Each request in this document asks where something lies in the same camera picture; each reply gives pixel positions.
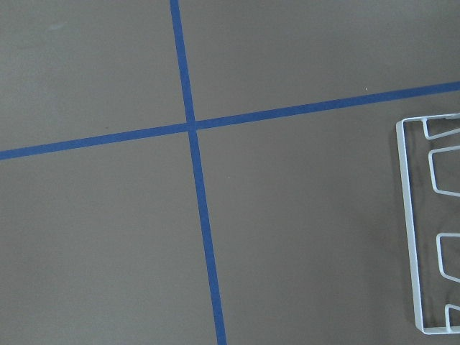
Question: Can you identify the white wire cup holder rack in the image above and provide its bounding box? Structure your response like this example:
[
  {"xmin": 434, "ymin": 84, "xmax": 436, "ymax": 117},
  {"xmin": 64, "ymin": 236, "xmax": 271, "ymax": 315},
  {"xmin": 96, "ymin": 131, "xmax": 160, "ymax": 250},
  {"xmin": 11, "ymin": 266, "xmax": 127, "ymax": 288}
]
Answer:
[{"xmin": 395, "ymin": 113, "xmax": 459, "ymax": 335}]

